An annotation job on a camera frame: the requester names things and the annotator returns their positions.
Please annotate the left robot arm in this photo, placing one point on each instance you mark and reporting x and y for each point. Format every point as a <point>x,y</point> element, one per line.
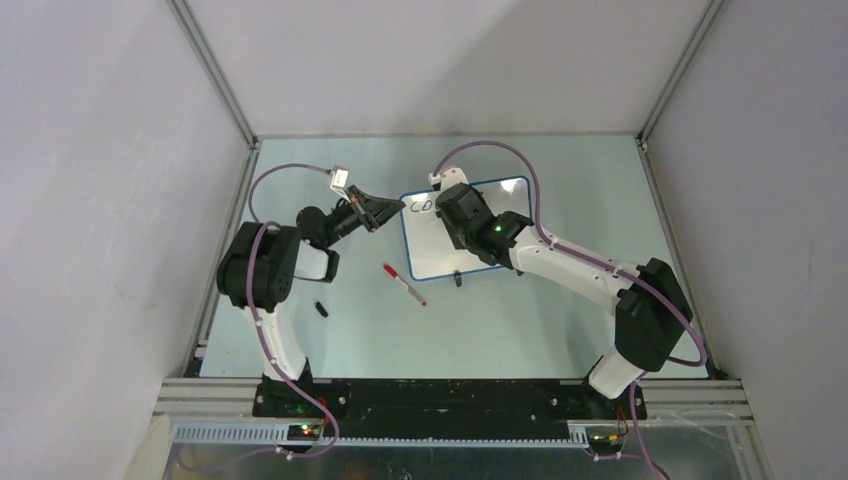
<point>264,260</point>

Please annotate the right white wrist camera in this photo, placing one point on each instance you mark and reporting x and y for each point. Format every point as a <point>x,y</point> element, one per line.
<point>447,178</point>

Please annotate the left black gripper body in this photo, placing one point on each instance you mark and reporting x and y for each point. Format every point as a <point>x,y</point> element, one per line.
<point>357,213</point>

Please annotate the blue framed whiteboard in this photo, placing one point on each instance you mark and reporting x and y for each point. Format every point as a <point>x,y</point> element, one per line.
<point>431,254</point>

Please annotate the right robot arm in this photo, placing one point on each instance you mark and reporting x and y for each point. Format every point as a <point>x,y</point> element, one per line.
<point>646,302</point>

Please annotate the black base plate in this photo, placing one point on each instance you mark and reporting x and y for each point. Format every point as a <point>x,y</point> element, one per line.
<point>444,409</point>

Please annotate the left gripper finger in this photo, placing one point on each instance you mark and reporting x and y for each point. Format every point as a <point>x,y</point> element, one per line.
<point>373,203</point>
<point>381,215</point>

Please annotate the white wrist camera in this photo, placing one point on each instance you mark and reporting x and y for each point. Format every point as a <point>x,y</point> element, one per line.
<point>447,178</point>
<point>338,176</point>

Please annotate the aluminium frame rail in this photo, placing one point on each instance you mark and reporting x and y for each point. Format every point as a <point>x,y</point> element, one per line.
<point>214,410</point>

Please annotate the red whiteboard marker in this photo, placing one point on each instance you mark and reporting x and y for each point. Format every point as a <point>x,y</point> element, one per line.
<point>406,285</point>

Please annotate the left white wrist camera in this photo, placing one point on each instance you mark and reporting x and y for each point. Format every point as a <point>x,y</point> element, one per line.
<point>338,176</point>

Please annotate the black marker cap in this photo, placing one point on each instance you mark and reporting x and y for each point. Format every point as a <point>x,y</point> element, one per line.
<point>321,310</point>

